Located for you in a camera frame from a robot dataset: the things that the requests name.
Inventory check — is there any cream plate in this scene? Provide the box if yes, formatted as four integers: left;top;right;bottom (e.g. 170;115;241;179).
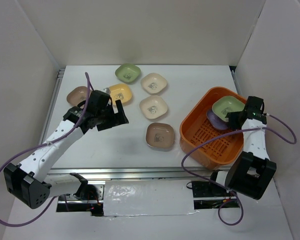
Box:
139;95;168;120
140;73;168;95

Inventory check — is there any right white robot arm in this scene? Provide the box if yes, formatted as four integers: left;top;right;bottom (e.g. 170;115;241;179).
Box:
207;96;277;200

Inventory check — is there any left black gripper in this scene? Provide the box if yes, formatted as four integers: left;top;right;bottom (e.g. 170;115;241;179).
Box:
96;99;129;132

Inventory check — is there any orange plastic bin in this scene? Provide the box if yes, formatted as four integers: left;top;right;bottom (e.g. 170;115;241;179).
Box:
179;86;248;171

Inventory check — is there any white foil cover panel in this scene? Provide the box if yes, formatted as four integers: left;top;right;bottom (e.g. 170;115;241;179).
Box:
103;180;196;217

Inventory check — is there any cream plate at back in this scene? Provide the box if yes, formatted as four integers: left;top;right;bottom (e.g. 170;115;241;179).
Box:
140;73;168;95

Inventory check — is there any purple square plate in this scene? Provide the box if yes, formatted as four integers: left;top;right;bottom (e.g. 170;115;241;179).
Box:
206;109;229;131

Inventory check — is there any cream plate in middle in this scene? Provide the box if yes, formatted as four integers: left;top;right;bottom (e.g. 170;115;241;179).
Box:
139;95;168;120

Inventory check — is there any brown plate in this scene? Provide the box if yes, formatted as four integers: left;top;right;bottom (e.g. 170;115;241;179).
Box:
66;86;88;107
145;122;175;150

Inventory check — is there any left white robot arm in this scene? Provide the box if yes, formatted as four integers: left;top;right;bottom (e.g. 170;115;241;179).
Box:
3;90;129;209

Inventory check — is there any green plate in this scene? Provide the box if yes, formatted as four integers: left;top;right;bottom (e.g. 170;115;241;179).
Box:
211;95;245;122
115;63;141;84

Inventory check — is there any aluminium frame rail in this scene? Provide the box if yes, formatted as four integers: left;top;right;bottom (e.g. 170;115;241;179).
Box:
50;65;236;176

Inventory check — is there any yellow square plate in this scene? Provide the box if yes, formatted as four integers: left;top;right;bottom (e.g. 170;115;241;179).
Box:
108;83;133;106

